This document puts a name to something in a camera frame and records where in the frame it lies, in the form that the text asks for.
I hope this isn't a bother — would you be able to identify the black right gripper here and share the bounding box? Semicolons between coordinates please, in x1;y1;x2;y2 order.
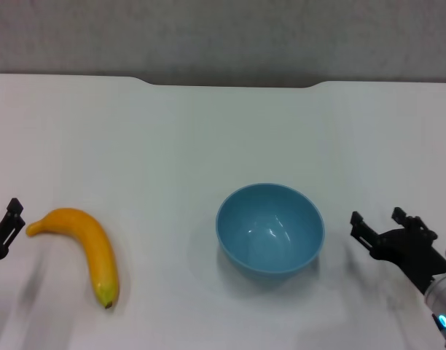
349;206;446;292

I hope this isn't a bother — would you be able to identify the yellow banana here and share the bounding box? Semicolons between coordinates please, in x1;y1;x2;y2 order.
25;207;121;310

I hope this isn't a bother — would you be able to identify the blue bowl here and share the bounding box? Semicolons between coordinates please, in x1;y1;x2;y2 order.
215;182;325;281

